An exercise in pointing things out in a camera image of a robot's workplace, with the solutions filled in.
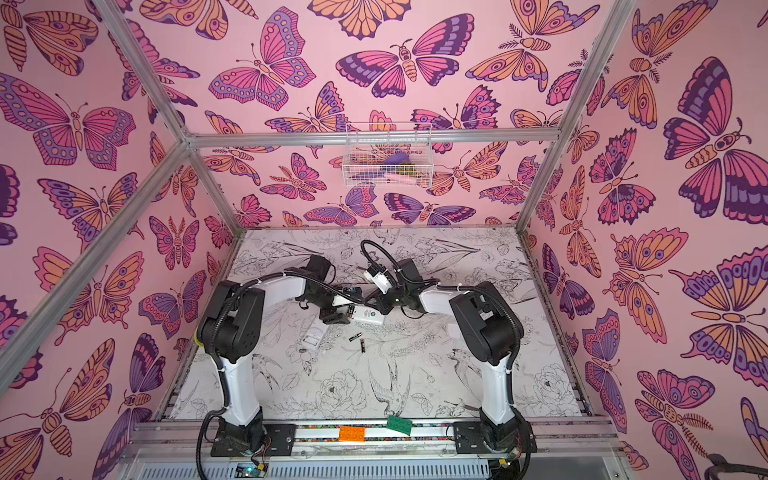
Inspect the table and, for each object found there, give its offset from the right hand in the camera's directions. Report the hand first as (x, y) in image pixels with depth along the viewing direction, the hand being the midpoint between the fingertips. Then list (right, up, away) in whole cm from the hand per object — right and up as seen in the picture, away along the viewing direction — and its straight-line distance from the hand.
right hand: (368, 297), depth 94 cm
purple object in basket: (+9, +44, +1) cm, 45 cm away
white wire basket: (+6, +46, +1) cm, 46 cm away
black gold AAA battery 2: (-4, -12, -3) cm, 13 cm away
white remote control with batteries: (-16, -11, -4) cm, 20 cm away
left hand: (-7, -3, +4) cm, 8 cm away
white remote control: (0, -5, 0) cm, 5 cm away
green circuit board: (-27, -39, -22) cm, 52 cm away
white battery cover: (+27, -10, -4) cm, 29 cm away
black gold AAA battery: (-1, -14, -5) cm, 15 cm away
